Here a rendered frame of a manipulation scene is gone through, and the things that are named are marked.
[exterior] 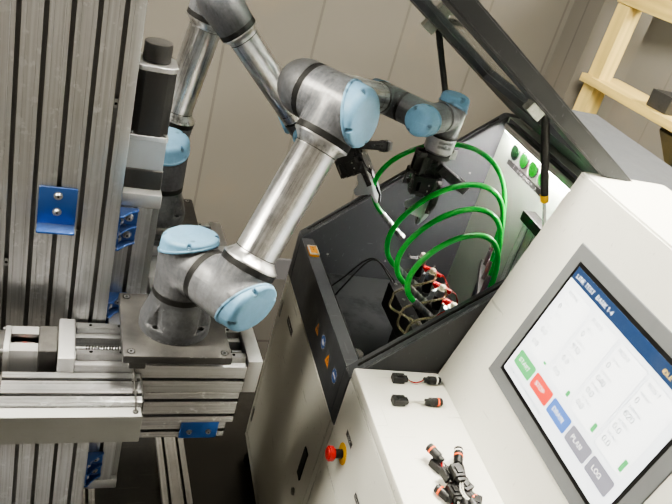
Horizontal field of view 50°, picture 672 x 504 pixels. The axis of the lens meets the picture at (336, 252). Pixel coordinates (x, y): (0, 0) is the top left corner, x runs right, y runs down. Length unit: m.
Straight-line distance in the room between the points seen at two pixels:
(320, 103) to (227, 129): 2.06
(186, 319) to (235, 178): 2.06
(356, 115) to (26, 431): 0.86
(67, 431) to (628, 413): 1.03
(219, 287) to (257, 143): 2.13
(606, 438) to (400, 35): 2.46
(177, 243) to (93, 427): 0.39
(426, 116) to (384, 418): 0.69
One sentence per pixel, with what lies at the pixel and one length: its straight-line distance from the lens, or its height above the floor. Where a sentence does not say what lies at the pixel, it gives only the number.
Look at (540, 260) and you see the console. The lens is 1.62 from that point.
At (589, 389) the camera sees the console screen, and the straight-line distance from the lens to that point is 1.43.
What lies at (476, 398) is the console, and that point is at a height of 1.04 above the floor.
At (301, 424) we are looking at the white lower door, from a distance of 2.09.
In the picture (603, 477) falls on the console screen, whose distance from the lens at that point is 1.38.
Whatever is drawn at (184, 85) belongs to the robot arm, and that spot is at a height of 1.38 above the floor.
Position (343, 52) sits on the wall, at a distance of 3.42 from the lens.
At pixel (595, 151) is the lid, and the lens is 1.61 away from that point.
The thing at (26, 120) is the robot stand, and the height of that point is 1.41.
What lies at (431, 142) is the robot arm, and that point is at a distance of 1.84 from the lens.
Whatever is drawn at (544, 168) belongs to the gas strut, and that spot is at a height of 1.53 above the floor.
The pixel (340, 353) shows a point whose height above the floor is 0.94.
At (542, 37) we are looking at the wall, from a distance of 3.83.
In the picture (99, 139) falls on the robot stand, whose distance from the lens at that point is 1.52.
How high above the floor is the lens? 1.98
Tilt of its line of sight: 28 degrees down
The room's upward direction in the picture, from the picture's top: 17 degrees clockwise
